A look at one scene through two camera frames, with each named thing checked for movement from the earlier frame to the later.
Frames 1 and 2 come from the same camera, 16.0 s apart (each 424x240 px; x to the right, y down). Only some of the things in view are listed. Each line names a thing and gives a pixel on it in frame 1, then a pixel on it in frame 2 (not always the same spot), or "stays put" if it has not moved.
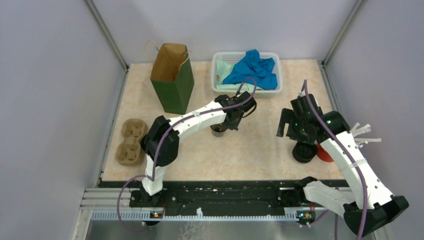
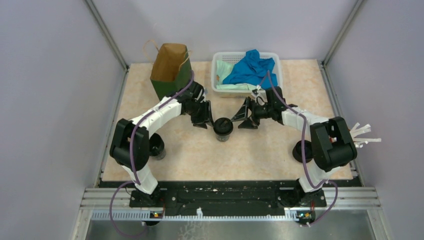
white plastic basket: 233,57 stays put
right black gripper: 285,118 to 242,114
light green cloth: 222,68 stays put
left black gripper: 235,125 to 202,118
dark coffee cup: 217,129 to 222,138
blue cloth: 253,67 stays put
